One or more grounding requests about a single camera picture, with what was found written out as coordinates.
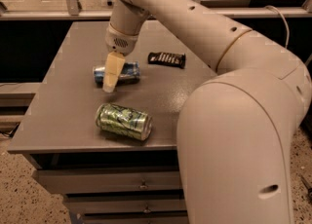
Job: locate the green crushed soda can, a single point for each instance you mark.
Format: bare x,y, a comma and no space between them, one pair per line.
124,121

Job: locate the grey drawer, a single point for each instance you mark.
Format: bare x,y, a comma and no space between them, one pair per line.
107,180
138,218
126,204

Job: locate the blue silver redbull can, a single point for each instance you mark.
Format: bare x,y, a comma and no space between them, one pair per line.
130,73

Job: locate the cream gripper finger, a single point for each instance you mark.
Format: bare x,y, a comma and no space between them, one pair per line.
113,67

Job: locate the middle grey drawer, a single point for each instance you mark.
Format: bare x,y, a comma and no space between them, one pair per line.
126,204

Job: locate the bottom grey drawer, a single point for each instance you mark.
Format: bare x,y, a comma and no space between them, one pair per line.
138,218

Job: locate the grey drawer cabinet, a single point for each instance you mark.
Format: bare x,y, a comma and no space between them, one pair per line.
112,155

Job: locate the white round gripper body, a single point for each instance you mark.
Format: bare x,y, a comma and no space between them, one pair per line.
119,42

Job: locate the top grey drawer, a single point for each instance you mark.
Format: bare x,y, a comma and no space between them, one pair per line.
107,180

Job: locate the dark chocolate bar wrapper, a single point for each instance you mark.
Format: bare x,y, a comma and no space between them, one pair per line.
167,59

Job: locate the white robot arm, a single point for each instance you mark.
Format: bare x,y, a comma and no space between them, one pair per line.
234,132

